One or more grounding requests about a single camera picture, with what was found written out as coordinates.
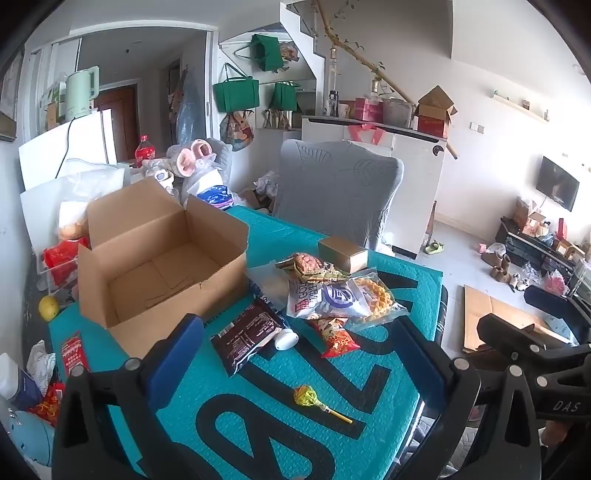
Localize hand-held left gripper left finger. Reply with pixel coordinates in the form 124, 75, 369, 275
51, 314, 205, 480

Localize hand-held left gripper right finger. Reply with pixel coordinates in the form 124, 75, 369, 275
397, 318, 541, 480

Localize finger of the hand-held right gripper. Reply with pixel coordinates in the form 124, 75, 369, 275
524, 285, 591, 332
477, 314, 591, 370

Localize dark brown snack packet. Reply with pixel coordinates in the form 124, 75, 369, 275
211, 298, 283, 378

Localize clear bag of waffle cookies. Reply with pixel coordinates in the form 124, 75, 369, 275
351, 272, 409, 326

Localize red snack packet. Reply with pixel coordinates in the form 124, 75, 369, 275
308, 318, 362, 359

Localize blue tube with white cap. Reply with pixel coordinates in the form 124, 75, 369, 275
274, 329, 299, 352

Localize white purple snack packet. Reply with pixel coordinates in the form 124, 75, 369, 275
286, 277, 370, 321

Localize yellow-green lollipop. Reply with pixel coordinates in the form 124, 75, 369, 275
294, 385, 354, 424

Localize small tan carton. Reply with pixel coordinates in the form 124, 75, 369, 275
318, 236, 369, 274

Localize nut snack packet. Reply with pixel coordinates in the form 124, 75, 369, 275
276, 252, 352, 283

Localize person's right hand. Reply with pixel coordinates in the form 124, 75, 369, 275
539, 418, 591, 450

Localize flat cardboard sheet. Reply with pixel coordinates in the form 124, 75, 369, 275
463, 285, 573, 354

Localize black television stand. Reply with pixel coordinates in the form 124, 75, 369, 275
496, 217, 591, 296

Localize brown boots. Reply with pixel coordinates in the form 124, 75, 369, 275
481, 242, 513, 282

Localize teal foam mat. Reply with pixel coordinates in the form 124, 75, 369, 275
48, 205, 444, 480

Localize small red sachet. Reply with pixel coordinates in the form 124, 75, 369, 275
60, 331, 90, 377

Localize black television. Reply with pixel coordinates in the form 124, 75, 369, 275
536, 156, 581, 212

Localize red crinkled packet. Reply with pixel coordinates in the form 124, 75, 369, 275
30, 383, 65, 425

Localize crumpled white tissue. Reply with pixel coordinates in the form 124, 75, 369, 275
27, 340, 56, 398

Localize yellow lemon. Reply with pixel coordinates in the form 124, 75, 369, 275
38, 295, 61, 322

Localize red snack bag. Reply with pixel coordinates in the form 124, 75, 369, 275
44, 236, 90, 287

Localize blue white tissue pack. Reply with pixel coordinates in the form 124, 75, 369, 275
196, 185, 236, 210

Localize light blue plush toy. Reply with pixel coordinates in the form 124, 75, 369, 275
0, 406, 56, 467

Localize clear plastic bag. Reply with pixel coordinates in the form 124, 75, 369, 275
58, 159, 132, 232

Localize grey leaf-pattern chair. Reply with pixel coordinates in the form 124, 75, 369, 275
272, 139, 404, 252

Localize white plastic bags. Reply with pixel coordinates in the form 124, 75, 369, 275
254, 171, 280, 195

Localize red cola bottle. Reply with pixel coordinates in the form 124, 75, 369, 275
135, 135, 157, 169

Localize open red cardboard box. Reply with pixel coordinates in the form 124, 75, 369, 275
416, 85, 459, 139

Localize pink ribbon bow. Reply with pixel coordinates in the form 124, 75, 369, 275
347, 122, 386, 147

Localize printed tote bag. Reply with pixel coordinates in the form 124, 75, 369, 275
220, 110, 256, 152

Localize blue garment bag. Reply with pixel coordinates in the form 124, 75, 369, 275
175, 69, 204, 148

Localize white refrigerator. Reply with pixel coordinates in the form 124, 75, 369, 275
18, 111, 116, 190

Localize brown door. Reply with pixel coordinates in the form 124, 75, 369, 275
95, 85, 139, 162

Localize pink gift box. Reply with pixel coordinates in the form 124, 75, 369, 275
353, 96, 384, 124

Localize green tote bag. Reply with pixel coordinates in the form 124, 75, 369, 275
269, 80, 298, 113
250, 33, 284, 72
212, 63, 260, 114

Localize pale green kettle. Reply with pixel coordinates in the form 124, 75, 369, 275
66, 66, 100, 121

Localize tall clear bottle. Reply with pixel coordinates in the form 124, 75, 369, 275
325, 46, 338, 116

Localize bamboo branch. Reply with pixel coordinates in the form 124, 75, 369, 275
314, 0, 458, 160

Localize white wall shelf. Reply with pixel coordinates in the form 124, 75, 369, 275
492, 90, 550, 123

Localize black power cable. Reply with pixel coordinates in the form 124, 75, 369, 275
55, 117, 77, 178

